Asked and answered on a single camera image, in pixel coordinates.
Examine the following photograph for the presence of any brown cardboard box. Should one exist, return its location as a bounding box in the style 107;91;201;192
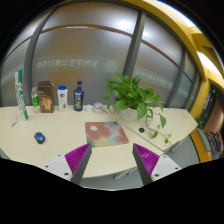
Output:
38;81;54;113

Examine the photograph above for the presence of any clear green bottle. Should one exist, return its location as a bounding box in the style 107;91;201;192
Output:
31;87;40;109

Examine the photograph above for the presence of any green potted plant white pot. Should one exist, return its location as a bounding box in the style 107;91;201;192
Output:
103;73;172;144

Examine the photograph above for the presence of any crumpled white wrapper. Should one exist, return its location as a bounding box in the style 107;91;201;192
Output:
84;104;93;112

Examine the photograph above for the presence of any small white packet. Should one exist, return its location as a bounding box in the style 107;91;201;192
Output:
10;116;18;127

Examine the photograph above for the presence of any small white jar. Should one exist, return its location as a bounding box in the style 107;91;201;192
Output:
93;102;103;114

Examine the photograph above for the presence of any green white tall box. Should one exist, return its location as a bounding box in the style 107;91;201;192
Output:
15;69;29;121

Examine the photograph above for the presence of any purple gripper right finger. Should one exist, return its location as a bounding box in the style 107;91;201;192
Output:
132;143;183;187

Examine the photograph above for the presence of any white shampoo bottle blue cap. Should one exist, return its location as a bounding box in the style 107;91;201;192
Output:
57;86;68;112

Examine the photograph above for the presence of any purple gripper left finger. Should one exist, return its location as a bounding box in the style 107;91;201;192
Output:
42;142;93;186

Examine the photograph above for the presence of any dark blue shampoo bottle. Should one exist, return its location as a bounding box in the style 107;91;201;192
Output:
74;81;84;112

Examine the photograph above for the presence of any blue computer mouse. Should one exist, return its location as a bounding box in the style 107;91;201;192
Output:
34;132;46;144

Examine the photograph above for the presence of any floral mouse pad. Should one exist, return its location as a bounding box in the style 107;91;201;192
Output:
85;122;129;147

